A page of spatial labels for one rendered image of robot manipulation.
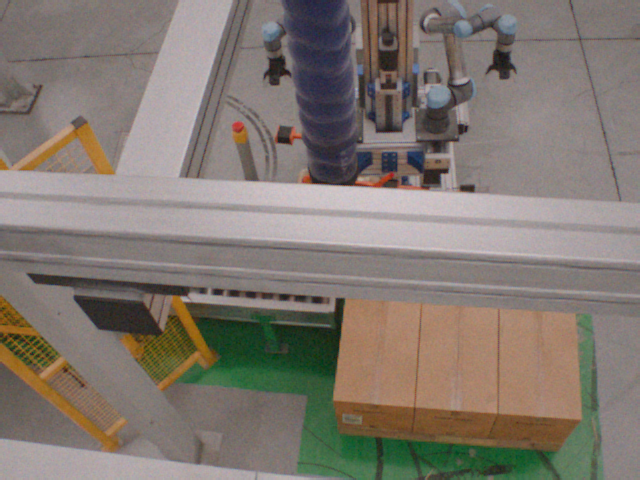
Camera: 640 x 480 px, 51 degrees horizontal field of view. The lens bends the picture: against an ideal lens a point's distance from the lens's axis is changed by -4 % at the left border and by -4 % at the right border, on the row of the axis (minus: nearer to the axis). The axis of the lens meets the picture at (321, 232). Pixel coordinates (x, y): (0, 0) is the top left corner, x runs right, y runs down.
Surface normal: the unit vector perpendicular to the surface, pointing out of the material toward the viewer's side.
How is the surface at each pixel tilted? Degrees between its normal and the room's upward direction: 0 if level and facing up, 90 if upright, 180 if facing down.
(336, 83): 79
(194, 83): 0
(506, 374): 0
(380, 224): 0
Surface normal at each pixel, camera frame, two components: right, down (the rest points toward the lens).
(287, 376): -0.08, -0.54
